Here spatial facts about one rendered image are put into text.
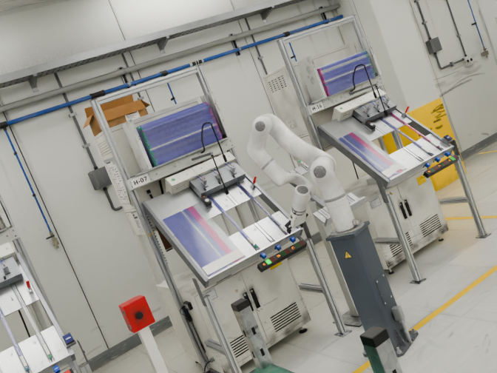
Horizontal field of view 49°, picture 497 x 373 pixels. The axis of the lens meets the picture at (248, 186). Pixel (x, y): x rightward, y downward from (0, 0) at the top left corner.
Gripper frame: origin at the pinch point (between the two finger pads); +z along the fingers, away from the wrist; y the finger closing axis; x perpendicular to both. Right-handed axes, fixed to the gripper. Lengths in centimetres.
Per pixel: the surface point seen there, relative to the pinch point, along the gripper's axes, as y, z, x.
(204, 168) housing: -15, 2, 72
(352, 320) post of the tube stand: 25, 65, -42
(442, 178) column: 285, 155, 59
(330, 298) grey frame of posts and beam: 11, 44, -30
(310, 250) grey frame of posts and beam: 10.6, 20.6, -6.9
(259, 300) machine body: -20, 57, 0
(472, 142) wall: 413, 190, 100
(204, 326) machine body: -60, 55, 2
